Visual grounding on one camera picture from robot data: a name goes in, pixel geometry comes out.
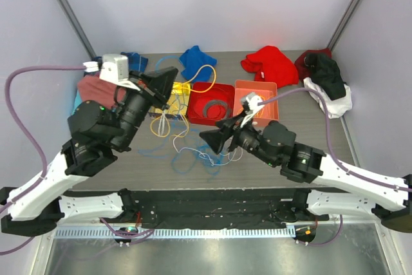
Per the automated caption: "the gold metal tin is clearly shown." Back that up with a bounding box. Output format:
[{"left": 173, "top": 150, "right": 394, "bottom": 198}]
[{"left": 149, "top": 82, "right": 191, "bottom": 121}]

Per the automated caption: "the red square box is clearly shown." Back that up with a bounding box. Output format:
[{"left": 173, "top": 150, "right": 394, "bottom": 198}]
[{"left": 187, "top": 82, "right": 235, "bottom": 126}]

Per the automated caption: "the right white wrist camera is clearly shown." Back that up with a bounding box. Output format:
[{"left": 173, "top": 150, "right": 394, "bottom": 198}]
[{"left": 240, "top": 92, "right": 264, "bottom": 128}]

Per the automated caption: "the blue plaid cloth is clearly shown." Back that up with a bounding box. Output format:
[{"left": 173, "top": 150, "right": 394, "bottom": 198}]
[{"left": 86, "top": 52, "right": 148, "bottom": 73}]

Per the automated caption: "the salmon pink cloth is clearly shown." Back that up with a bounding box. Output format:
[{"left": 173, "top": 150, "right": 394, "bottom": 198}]
[{"left": 77, "top": 75, "right": 117, "bottom": 109}]

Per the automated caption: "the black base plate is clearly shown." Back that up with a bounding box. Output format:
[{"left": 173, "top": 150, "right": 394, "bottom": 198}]
[{"left": 109, "top": 189, "right": 329, "bottom": 230}]

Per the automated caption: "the light blue cloth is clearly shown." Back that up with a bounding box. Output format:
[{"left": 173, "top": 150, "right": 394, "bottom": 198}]
[{"left": 71, "top": 91, "right": 82, "bottom": 115}]

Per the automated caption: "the white cloth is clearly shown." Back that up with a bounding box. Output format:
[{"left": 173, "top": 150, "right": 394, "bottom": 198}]
[{"left": 303, "top": 77, "right": 353, "bottom": 119}]

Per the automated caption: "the white slotted cable duct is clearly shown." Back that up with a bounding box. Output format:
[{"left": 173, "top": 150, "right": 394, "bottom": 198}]
[{"left": 54, "top": 225, "right": 295, "bottom": 240}]

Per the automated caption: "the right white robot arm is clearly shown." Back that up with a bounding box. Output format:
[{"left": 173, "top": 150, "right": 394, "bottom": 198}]
[{"left": 200, "top": 117, "right": 411, "bottom": 233}]

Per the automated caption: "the white cable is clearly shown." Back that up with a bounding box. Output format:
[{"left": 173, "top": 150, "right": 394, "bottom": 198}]
[{"left": 157, "top": 110, "right": 242, "bottom": 168}]

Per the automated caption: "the corner aluminium post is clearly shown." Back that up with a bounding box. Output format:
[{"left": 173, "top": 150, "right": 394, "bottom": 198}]
[
  {"left": 327, "top": 0, "right": 362, "bottom": 52},
  {"left": 57, "top": 0, "right": 97, "bottom": 59}
]

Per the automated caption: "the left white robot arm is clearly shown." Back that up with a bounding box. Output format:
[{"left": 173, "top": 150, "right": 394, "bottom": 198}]
[{"left": 1, "top": 66, "right": 178, "bottom": 237}]

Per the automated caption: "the grey tape ring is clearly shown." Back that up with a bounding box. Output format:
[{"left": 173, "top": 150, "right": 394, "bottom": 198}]
[{"left": 201, "top": 100, "right": 232, "bottom": 120}]

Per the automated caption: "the right corner aluminium post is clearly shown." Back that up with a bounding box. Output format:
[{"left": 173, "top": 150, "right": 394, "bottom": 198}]
[{"left": 327, "top": 0, "right": 362, "bottom": 52}]

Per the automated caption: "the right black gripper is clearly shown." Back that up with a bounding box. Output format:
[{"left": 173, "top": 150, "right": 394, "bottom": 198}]
[{"left": 200, "top": 109, "right": 278, "bottom": 167}]

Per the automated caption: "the blue cable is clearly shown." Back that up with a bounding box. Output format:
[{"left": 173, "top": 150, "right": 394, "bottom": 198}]
[
  {"left": 149, "top": 55, "right": 191, "bottom": 128},
  {"left": 138, "top": 120, "right": 232, "bottom": 183}
]

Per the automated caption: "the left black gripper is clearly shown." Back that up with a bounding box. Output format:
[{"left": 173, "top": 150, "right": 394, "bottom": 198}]
[{"left": 113, "top": 67, "right": 181, "bottom": 151}]

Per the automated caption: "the salmon pink square box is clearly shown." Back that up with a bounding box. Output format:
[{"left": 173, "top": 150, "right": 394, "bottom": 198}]
[{"left": 232, "top": 80, "right": 279, "bottom": 128}]

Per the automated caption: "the left corner aluminium post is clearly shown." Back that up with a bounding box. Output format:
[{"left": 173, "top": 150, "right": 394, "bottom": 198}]
[{"left": 57, "top": 0, "right": 97, "bottom": 59}]

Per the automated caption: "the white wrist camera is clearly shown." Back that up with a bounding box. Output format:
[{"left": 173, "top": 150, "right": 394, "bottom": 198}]
[
  {"left": 99, "top": 54, "right": 140, "bottom": 91},
  {"left": 240, "top": 92, "right": 264, "bottom": 128}
]

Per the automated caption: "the black cloth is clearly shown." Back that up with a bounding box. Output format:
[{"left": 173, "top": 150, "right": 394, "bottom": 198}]
[{"left": 304, "top": 53, "right": 346, "bottom": 100}]

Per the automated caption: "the dark red cloth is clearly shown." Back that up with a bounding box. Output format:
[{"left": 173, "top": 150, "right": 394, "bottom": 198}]
[{"left": 294, "top": 48, "right": 332, "bottom": 82}]

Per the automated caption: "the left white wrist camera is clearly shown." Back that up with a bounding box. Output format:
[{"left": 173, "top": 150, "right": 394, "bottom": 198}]
[{"left": 99, "top": 54, "right": 140, "bottom": 91}]

